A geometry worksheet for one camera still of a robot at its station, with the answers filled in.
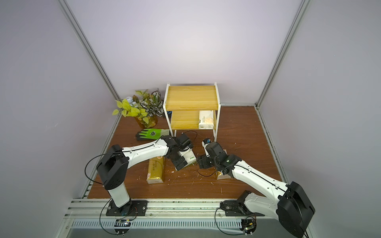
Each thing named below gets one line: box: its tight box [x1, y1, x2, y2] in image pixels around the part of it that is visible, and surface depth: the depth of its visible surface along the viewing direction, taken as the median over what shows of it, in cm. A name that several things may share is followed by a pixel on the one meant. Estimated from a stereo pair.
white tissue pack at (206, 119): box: [198, 110, 214, 130], surface depth 86 cm
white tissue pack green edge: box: [179, 147, 197, 168], surface depth 87 cm
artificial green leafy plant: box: [112, 88, 165, 125], surface depth 91 cm
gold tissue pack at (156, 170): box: [146, 156, 165, 185], surface depth 81 cm
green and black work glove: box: [135, 128, 171, 141], surface depth 104 cm
